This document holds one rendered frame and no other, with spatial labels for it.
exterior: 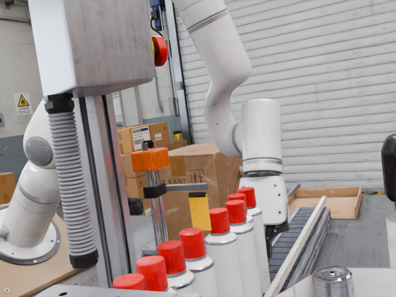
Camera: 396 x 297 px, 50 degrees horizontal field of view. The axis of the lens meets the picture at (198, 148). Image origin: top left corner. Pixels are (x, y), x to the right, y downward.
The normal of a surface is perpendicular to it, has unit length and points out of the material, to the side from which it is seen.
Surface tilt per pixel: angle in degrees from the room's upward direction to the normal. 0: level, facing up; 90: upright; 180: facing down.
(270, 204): 70
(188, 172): 90
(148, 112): 90
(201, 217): 90
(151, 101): 90
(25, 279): 43
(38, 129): 80
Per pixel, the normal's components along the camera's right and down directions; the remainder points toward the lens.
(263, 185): -0.38, -0.25
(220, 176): 0.87, -0.07
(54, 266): 0.47, -0.76
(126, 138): -0.45, 0.14
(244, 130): -0.84, -0.14
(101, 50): 0.51, 0.01
